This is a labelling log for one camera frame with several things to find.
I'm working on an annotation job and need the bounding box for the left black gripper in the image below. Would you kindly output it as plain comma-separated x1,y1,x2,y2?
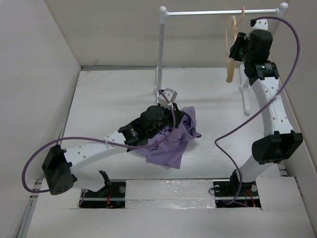
147,103,184,139

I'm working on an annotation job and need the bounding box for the wooden clothes hanger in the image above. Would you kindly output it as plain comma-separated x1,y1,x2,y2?
225,6,245,83

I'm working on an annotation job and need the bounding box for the purple t shirt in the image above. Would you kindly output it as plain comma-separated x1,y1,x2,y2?
135,106,202,169

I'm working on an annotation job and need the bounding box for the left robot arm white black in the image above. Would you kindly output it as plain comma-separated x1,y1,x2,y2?
42,104,185,197

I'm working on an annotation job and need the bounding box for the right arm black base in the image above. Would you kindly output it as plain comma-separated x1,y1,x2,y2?
209,170,262,208

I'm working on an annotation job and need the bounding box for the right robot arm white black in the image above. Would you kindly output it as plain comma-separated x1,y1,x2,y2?
229,29,303,195

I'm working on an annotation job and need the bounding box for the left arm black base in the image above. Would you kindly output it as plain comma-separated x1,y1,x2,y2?
78,171,126,209

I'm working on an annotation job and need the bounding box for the white clothes rack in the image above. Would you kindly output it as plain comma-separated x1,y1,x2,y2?
154,2,288,116

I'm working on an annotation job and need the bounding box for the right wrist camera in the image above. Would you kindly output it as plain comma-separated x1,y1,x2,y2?
250,19,268,32

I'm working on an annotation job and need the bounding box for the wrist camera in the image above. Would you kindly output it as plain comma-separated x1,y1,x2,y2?
250,19,268,32
157,88,177,108

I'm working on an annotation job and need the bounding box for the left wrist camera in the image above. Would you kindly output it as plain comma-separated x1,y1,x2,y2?
157,88,177,108

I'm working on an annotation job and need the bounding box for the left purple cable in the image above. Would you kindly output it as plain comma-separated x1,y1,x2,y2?
21,89,177,205

